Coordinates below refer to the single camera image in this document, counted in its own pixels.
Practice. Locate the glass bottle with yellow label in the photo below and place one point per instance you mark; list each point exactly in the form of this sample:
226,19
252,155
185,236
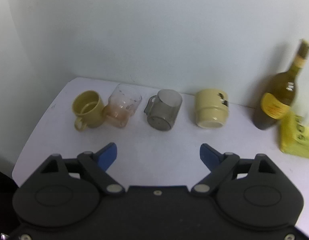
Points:
279,97

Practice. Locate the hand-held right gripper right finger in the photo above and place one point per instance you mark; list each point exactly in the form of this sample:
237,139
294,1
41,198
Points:
208,156

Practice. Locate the grey translucent cup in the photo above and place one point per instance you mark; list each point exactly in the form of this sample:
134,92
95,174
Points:
164,112

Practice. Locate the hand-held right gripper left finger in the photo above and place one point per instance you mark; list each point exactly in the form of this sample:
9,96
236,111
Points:
108,155

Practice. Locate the olive yellow mug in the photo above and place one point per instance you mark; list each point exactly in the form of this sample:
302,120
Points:
90,110

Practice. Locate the clear glass cup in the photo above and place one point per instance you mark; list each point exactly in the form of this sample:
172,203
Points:
122,105

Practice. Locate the cream ceramic mug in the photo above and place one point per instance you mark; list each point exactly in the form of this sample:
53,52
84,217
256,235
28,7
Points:
210,108

